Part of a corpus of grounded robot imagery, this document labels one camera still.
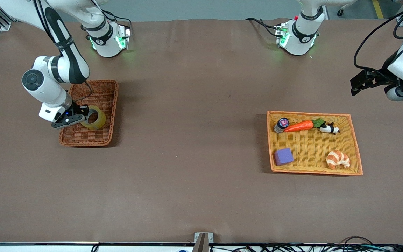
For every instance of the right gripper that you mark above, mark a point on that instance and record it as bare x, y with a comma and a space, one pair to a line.
79, 110

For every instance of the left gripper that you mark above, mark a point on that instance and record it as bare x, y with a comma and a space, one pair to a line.
380, 78

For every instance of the clear yellowish tape roll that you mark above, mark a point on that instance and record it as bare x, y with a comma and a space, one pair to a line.
100, 120

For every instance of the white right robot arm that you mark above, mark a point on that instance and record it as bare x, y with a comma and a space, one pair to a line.
66, 63

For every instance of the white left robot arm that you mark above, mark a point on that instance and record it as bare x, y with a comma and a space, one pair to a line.
301, 38

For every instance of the brown wicker basket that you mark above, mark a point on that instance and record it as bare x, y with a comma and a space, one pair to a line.
100, 94

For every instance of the yellow wicker basket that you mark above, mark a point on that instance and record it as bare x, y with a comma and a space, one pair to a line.
313, 143

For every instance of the toy panda figure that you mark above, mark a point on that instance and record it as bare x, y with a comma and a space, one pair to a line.
329, 129

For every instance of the office chair caster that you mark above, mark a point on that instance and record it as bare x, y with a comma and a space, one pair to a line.
340, 13

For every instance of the toy croissant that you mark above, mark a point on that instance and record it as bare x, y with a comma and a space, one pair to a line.
337, 159

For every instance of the orange toy carrot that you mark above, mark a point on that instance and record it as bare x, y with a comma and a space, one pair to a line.
297, 126

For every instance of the metal base connector plate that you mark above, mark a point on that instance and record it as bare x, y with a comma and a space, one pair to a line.
124, 36
281, 35

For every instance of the purple foam block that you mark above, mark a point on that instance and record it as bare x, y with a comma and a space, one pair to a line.
283, 156

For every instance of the brown table cover sheet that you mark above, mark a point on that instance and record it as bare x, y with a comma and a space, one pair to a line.
194, 140

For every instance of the aluminium camera mount post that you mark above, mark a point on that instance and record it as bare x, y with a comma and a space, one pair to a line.
202, 241

